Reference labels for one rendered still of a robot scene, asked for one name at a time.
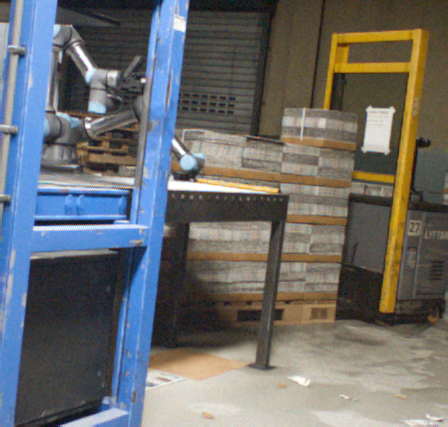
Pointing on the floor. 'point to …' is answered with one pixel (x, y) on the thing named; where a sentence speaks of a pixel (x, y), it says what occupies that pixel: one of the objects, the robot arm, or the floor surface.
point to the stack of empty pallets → (105, 138)
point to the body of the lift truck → (420, 243)
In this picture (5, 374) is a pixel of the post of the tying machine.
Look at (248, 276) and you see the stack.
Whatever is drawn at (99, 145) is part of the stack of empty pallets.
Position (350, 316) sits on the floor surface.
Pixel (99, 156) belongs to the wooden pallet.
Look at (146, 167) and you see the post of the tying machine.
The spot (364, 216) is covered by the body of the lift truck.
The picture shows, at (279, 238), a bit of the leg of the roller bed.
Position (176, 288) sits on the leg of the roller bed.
